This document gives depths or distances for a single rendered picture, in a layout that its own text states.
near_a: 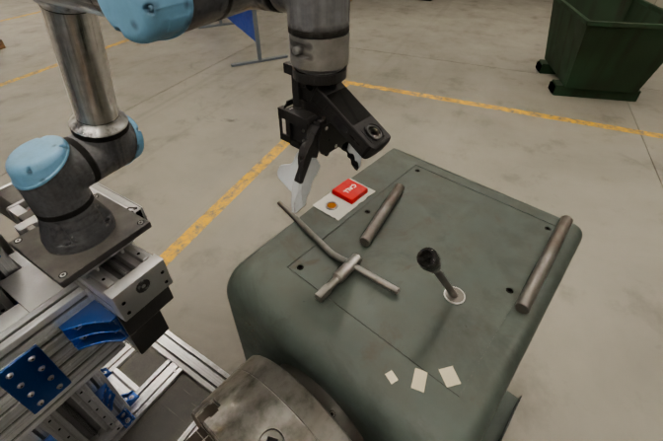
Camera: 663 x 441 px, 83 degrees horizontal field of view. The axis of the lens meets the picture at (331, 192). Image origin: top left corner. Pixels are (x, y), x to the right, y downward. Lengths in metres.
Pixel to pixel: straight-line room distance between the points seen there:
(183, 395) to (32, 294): 0.88
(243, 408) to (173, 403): 1.21
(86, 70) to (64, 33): 0.07
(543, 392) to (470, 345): 1.54
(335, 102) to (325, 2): 0.12
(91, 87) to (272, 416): 0.69
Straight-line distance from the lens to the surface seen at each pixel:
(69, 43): 0.86
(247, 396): 0.63
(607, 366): 2.41
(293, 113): 0.53
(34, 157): 0.95
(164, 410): 1.82
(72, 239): 1.01
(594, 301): 2.65
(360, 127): 0.48
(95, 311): 1.08
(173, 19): 0.41
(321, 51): 0.47
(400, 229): 0.79
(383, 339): 0.63
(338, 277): 0.67
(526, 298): 0.71
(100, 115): 0.94
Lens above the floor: 1.80
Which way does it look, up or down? 39 degrees down
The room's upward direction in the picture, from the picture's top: straight up
